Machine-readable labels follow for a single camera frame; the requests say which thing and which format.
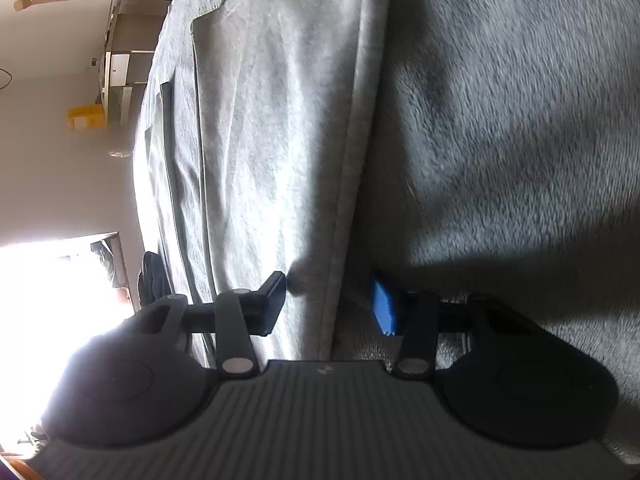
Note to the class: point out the bright window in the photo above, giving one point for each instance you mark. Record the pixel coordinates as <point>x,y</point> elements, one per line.
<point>50,310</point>

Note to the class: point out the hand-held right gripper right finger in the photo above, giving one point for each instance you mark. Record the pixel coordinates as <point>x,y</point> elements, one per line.
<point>385,305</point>

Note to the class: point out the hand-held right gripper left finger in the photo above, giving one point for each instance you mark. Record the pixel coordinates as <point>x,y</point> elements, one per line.
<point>272,305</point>

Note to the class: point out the dark crumpled clothes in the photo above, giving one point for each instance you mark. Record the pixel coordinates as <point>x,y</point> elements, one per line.
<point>107,260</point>

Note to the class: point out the dark jeans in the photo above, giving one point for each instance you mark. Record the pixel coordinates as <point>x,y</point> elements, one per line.
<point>155,280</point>

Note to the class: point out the grey plush bed blanket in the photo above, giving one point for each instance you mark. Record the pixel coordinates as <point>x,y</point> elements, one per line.
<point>500,135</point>

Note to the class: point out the grey sweatshirt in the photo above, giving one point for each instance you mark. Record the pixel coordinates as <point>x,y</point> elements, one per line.
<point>280,135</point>

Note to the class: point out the cream desk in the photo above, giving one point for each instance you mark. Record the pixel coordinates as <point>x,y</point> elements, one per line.
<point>130,65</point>

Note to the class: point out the yellow box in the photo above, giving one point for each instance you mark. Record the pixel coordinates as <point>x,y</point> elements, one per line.
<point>87,117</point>

